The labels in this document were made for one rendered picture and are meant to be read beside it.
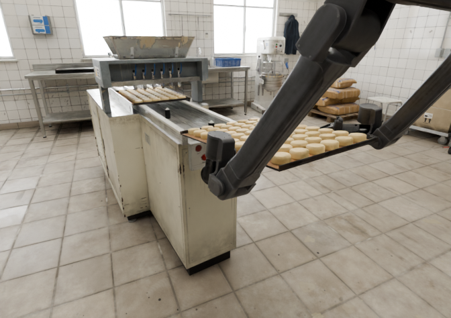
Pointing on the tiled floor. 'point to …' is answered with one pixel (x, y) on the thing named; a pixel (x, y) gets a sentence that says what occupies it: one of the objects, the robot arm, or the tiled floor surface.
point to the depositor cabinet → (123, 153)
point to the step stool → (386, 106)
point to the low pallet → (332, 115)
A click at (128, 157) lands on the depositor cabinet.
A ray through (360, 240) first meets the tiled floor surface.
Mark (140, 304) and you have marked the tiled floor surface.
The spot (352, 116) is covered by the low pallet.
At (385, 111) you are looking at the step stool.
